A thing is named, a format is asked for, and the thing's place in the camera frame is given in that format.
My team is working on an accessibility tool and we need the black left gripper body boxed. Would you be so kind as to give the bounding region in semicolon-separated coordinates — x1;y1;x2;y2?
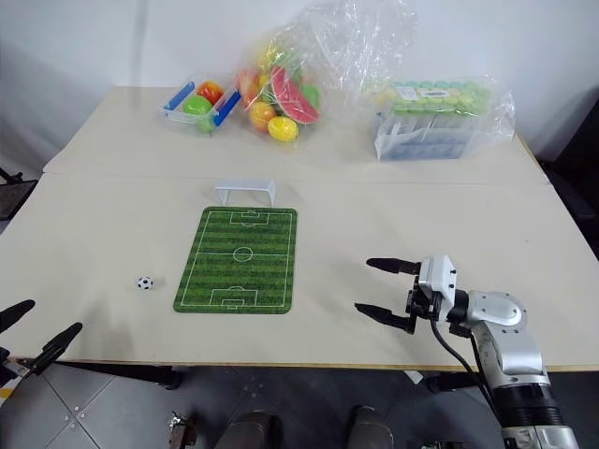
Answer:
0;345;28;379

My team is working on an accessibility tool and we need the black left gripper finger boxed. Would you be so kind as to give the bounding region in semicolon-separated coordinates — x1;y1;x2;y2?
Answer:
26;322;84;376
0;299;37;335

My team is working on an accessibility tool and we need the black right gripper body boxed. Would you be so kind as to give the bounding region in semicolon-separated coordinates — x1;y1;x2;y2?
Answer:
405;275;444;324

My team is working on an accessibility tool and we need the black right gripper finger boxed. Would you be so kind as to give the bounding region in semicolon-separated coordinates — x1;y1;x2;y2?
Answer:
354;302;417;335
366;256;423;277

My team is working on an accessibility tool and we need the green soccer field mat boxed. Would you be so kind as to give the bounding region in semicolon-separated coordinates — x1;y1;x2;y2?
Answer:
172;207;300;315

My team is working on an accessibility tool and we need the dark rounded shape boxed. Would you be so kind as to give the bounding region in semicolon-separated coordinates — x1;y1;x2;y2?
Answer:
347;405;395;449

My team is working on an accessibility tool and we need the black mesh chair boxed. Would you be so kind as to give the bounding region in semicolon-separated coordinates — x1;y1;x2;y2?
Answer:
0;167;39;224

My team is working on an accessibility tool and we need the bagged pack of green-capped tubes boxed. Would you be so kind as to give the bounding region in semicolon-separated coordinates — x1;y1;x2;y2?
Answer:
361;74;517;163

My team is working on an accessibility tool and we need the white toy goal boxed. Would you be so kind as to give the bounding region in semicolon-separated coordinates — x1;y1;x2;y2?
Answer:
213;179;277;206

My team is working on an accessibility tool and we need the yellow toy lemon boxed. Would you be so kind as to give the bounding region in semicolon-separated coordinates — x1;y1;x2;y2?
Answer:
267;116;300;143

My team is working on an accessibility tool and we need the dark green toy vegetable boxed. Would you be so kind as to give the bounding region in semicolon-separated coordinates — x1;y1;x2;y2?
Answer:
300;81;323;109

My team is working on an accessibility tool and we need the toy watermelon slice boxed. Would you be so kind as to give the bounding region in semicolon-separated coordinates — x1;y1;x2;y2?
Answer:
270;65;322;125

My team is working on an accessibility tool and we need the orange yellow toy peach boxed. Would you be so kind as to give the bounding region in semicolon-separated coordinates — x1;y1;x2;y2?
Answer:
249;102;276;134

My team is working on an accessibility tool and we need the clear plastic bag of toy fruit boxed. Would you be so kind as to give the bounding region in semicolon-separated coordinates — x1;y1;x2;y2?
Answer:
237;0;420;147

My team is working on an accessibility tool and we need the red orange toy fruit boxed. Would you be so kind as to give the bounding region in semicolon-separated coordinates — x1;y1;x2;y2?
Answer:
237;67;261;100

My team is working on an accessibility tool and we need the orange toy pepper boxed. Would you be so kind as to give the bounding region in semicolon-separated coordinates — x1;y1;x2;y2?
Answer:
197;80;224;105

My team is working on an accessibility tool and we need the large bright green toy fruit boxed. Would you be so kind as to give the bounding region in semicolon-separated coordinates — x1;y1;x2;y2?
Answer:
183;94;212;116

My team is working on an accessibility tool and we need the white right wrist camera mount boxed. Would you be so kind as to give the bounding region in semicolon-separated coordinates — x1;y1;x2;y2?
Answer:
416;254;458;311

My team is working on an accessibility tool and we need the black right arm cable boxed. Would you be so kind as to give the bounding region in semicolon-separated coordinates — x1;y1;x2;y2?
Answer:
430;318;503;425

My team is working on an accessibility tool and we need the small metal bracket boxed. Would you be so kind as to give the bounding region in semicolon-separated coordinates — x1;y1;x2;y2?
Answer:
167;411;198;449

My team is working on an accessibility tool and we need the clear box with blue handles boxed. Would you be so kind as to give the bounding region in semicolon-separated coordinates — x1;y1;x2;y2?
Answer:
162;80;243;135

